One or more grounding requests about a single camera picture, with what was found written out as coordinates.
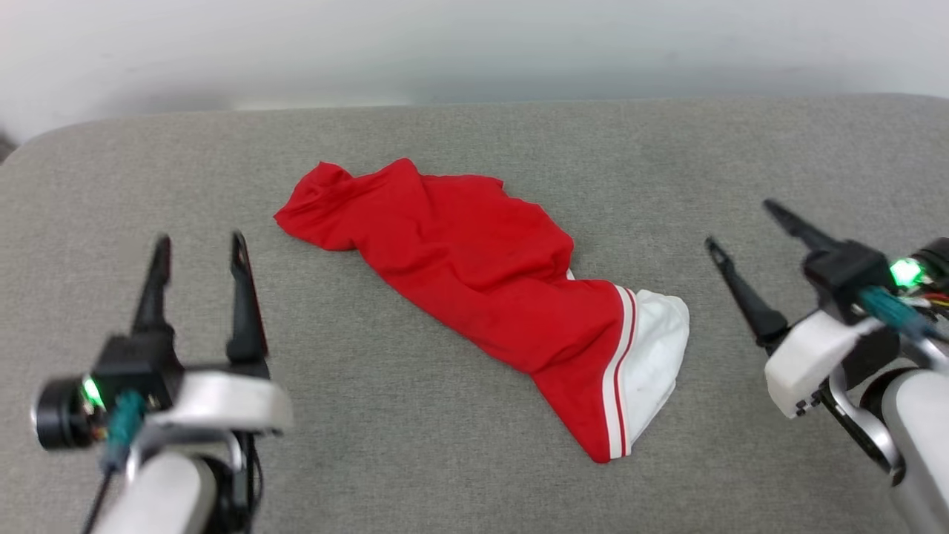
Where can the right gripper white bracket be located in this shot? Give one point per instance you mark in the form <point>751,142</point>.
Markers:
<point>808,363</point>

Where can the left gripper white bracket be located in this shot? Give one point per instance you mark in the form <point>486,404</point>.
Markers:
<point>230,400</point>

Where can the red and white garment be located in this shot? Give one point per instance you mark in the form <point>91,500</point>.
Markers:
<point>474,274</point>

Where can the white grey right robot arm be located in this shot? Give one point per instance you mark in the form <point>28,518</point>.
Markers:
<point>919,445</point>

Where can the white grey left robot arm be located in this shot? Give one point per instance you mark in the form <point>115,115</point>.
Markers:
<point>163,497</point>

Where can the grey fabric sofa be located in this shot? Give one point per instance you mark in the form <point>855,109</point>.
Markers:
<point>474,148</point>

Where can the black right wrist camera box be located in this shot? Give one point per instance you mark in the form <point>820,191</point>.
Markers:
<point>845,274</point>

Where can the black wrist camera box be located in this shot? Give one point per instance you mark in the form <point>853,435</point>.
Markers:
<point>845,274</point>
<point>133,371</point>

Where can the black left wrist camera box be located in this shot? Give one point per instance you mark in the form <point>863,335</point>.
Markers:
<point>133,371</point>

